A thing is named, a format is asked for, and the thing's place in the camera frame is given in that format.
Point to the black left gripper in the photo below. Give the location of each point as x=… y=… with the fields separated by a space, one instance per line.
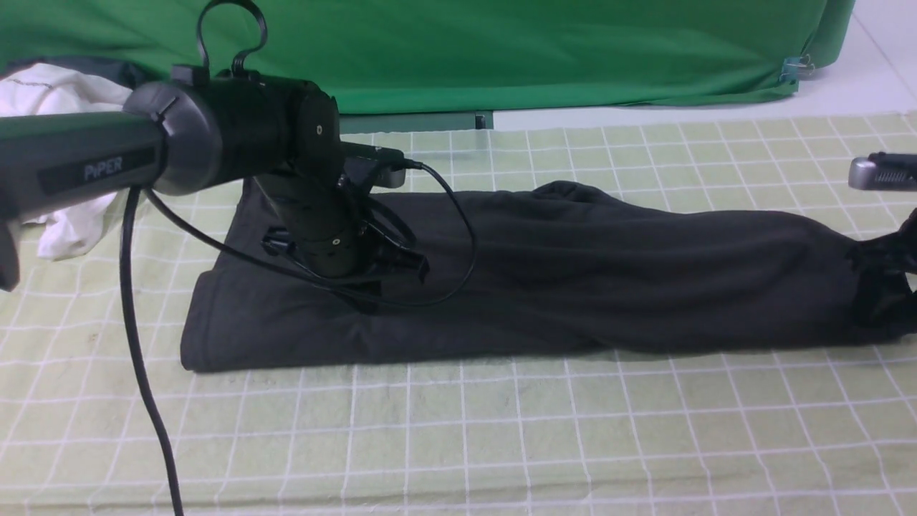
x=331 y=232

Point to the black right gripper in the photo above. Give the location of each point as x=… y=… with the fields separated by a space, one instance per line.
x=883 y=299

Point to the dark gray long-sleeved shirt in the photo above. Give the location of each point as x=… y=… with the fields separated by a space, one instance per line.
x=561 y=270

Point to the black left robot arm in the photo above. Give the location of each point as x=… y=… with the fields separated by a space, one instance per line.
x=192 y=133

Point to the light green checkered tablecloth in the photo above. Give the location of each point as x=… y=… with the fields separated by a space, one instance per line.
x=817 y=432

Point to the green backdrop cloth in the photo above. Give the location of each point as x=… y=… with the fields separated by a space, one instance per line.
x=381 y=57

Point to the metal binder clip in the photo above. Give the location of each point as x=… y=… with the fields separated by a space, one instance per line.
x=797 y=69

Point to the dark gray garment behind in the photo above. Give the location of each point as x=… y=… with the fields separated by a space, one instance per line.
x=124 y=73

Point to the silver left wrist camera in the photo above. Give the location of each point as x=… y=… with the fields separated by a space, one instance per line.
x=368 y=166

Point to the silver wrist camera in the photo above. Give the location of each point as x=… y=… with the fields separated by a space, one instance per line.
x=368 y=166
x=883 y=172

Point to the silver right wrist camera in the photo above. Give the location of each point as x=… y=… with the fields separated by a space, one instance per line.
x=883 y=172

